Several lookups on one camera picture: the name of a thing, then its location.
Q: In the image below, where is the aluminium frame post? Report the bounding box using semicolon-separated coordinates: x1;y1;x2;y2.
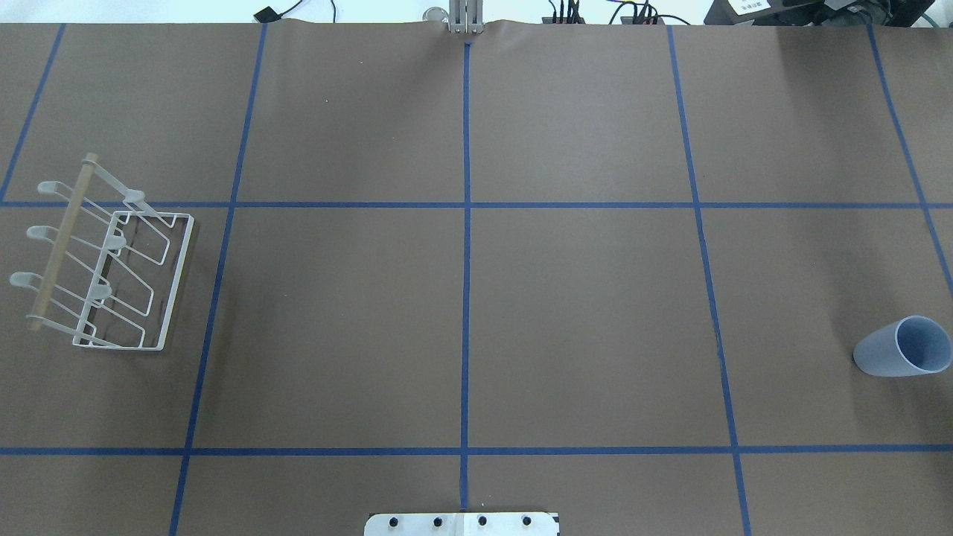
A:
448;0;485;34

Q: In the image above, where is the black laptop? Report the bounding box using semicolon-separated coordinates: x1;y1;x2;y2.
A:
702;1;935;28

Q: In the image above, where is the light blue plastic cup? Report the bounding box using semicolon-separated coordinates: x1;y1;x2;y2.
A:
853;316;952;377

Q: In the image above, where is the small black puck device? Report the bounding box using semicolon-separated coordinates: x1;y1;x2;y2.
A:
253;6;281;24

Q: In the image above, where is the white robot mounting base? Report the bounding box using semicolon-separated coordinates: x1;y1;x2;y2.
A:
363;511;561;535

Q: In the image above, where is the white wire cup holder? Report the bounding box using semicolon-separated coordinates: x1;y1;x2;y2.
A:
9;153;198;352

